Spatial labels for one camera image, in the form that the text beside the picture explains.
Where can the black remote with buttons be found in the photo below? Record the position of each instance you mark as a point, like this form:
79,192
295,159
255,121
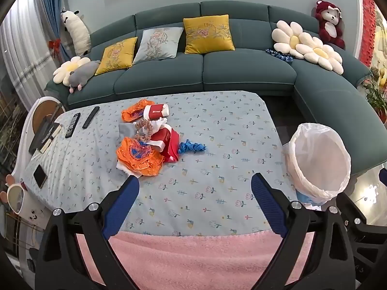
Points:
72,125

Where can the red paper packaging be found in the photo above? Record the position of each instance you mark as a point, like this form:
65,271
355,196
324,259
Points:
169,145

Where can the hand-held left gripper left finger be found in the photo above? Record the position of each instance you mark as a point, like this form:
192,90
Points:
121,208

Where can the slim black remote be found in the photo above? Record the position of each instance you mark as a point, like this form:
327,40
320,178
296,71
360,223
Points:
90,117

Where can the white sheer curtain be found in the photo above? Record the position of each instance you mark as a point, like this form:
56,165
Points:
21,42

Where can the teal corner sofa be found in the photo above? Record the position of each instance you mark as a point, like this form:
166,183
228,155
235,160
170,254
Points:
248,72

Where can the white cow plush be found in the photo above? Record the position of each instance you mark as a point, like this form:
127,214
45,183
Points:
77,33

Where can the bin with white bag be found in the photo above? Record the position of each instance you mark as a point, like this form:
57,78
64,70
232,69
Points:
320,160

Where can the dark notebook stack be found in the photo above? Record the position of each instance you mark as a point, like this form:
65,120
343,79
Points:
45,133

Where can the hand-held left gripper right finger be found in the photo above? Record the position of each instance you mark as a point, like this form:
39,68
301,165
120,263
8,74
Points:
269,205

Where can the pale blue floral tablecloth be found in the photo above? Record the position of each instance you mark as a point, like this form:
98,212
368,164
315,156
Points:
211,145

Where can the brown scrunchie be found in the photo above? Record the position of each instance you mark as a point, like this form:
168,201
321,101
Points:
143,130

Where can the large yellow embroidered cushion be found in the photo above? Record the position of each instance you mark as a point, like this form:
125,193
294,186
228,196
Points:
208,33

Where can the blue patterned cloth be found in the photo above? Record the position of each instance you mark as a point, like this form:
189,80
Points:
279,56

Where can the whitish cloth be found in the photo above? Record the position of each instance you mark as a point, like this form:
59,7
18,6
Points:
126,130

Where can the red wall decoration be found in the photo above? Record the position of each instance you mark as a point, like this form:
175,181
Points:
367,24

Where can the red paper cup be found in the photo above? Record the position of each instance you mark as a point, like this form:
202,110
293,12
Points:
155,111

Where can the small yellow embroidered cushion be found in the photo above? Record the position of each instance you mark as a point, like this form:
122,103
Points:
116,56

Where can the red bear plush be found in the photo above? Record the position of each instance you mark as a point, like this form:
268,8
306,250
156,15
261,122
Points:
331,21

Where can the white daisy pillow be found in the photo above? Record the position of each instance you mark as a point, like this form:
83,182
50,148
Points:
325,57
291,39
68,68

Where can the grey plush mouse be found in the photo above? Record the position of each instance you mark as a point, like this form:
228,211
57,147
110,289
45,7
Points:
83,75

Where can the white round side table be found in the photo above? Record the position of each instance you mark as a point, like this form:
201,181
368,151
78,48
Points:
30,117

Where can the blue curtain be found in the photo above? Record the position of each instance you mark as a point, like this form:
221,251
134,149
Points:
56,6

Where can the red curtain bow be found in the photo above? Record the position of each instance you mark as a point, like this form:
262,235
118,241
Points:
55,46

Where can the white cartoon face container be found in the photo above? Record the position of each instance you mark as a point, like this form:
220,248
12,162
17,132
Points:
28,210

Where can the small orange snack wrapper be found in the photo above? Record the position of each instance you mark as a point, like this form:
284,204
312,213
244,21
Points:
133,111

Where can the black smartphone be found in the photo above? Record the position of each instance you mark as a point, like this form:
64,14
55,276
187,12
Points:
40,175

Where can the large orange snack wrapper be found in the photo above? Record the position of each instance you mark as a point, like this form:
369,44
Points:
139,157

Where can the pale blue embroidered cushion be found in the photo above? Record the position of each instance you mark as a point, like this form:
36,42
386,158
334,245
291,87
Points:
157,45

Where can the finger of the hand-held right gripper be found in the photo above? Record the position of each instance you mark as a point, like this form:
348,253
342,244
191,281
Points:
347,208

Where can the blue crumpled wrapper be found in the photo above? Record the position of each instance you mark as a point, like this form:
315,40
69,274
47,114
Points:
192,147

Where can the potted green plant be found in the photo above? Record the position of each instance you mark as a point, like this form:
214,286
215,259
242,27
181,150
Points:
375,96

